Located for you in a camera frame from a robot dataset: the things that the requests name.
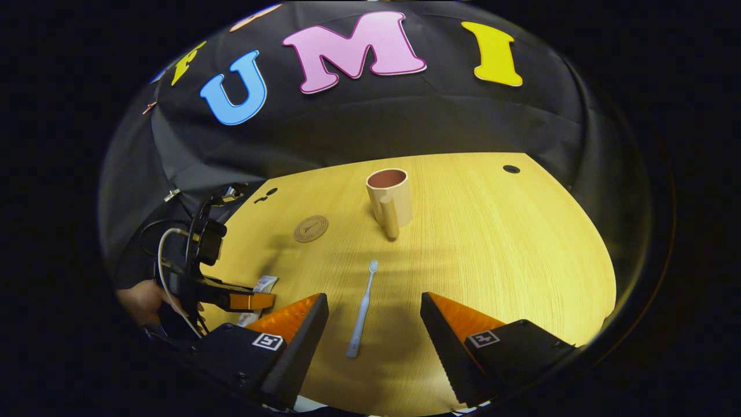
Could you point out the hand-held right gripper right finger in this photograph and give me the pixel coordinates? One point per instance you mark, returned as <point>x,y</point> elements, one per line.
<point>446,353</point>

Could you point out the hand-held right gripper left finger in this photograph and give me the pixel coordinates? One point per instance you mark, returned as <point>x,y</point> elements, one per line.
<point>301,347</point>

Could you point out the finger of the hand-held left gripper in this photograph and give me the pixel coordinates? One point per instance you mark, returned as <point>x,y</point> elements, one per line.
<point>231,298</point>

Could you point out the white toothpaste tube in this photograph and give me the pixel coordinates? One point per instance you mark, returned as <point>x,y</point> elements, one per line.
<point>264,284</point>

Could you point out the white toothbrush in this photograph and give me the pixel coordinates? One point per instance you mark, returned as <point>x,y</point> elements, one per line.
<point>362,310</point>

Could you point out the round brown coaster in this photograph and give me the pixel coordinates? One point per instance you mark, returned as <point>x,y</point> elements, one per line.
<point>311,229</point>

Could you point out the beige cup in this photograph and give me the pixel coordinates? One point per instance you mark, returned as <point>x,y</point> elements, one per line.
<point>391,200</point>

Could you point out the wooden desktop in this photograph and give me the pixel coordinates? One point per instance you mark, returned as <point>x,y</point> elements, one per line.
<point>474,260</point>

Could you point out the silver metal clip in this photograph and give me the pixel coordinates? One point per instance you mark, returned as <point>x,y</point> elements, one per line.
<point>172,194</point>

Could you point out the copper clip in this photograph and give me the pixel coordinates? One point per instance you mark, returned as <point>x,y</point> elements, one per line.
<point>149,107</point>

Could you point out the black backdrop cloth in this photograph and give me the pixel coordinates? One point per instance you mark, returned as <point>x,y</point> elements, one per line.
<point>370,121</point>

